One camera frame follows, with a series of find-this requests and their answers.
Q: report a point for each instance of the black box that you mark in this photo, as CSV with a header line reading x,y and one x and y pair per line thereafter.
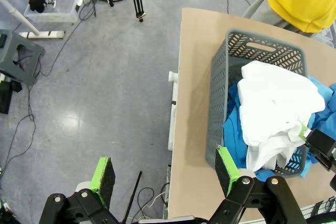
x,y
6,98

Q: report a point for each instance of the grey step stool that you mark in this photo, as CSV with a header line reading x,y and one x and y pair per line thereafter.
x,y
18,61

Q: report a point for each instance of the grey plastic lattice basket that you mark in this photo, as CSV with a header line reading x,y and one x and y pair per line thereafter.
x,y
218,98

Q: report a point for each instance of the black fuzzy microphone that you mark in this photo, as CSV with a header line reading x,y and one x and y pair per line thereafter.
x,y
36,1

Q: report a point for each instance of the white garment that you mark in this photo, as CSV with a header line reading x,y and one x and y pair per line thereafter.
x,y
275,98

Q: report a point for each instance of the thin black rod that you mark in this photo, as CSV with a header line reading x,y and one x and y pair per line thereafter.
x,y
132,195

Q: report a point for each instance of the clear bin with lid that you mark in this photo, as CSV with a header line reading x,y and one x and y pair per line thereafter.
x,y
60,1

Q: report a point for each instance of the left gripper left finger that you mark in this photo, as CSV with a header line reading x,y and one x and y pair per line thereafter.
x,y
103,182

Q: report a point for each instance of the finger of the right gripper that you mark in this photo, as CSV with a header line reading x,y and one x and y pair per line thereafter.
x,y
323,142

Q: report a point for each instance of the blue garment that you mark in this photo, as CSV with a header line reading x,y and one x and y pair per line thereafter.
x,y
233,134

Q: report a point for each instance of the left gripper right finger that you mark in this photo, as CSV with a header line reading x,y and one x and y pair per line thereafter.
x,y
227,174

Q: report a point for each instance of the white table frame rail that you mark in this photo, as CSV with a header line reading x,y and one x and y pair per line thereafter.
x,y
173,119

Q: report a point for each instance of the person in yellow hoodie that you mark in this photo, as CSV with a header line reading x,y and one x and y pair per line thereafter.
x,y
302,6

